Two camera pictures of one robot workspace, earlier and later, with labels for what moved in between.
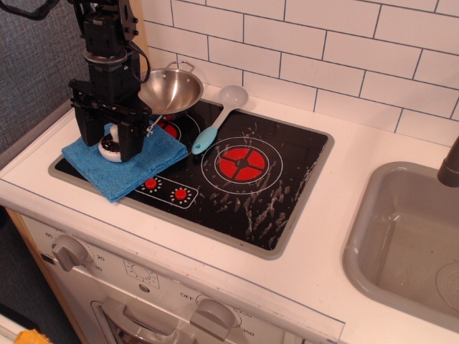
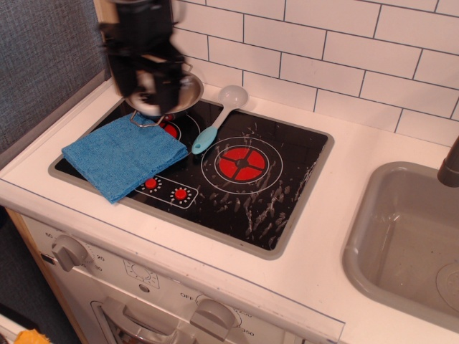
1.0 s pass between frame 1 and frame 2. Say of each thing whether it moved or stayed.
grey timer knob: stayed
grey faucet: stayed
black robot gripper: moved
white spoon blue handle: stayed
